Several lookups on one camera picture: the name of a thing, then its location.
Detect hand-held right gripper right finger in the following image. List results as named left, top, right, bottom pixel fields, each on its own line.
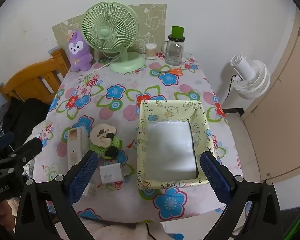
left=199, top=151, right=283, bottom=240

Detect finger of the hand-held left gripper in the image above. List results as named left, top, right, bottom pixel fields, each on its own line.
left=0, top=132, right=15, bottom=153
left=0, top=137, right=44, bottom=178

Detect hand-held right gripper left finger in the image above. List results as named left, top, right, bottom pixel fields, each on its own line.
left=15, top=150, right=100, bottom=240

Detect white plug adapter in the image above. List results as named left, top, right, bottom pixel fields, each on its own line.
left=84, top=182, right=97, bottom=197

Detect white charger brick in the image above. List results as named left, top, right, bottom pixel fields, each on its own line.
left=99, top=163, right=123, bottom=184

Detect black key fob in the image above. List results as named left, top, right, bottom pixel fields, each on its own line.
left=104, top=147, right=119, bottom=158

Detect cream round cartoon box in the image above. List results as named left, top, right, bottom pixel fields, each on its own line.
left=90, top=124, right=117, bottom=149

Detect green perforated pouch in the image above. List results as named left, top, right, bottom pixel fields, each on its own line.
left=89, top=136, right=123, bottom=159

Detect yellow cartoon storage box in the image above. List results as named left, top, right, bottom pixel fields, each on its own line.
left=136, top=99, right=218, bottom=190

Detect person's left hand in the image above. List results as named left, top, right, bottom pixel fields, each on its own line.
left=0, top=200, right=17, bottom=240

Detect black bag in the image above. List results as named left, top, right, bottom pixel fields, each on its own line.
left=0, top=96, right=50, bottom=153

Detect orange wooden chair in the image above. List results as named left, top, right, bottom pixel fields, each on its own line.
left=0, top=47, right=72, bottom=105

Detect beige wooden door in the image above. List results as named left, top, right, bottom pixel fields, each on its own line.
left=242, top=10, right=300, bottom=210

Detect floral tablecloth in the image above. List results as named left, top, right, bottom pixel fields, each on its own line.
left=31, top=52, right=243, bottom=222

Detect white standing fan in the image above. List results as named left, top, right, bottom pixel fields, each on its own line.
left=216, top=54, right=271, bottom=109

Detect purple plush toy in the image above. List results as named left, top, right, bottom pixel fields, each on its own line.
left=68, top=30, right=93, bottom=72

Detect glass jar mug green lid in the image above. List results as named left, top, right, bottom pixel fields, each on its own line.
left=161, top=26, right=185, bottom=66

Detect green desk fan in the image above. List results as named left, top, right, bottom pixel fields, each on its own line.
left=81, top=1, right=147, bottom=73

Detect cotton swab container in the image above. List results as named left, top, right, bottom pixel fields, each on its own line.
left=145, top=43, right=157, bottom=60

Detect green patterned board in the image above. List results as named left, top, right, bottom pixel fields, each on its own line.
left=52, top=4, right=167, bottom=55

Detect thin black cable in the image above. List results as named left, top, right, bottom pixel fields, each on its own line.
left=145, top=221, right=163, bottom=240

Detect black fan cable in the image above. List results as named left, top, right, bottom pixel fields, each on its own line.
left=224, top=74, right=237, bottom=104

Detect white fan power cord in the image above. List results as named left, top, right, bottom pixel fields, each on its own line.
left=86, top=55, right=122, bottom=75

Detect orange handled scissors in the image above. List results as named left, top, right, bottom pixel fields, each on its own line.
left=158, top=68, right=184, bottom=77

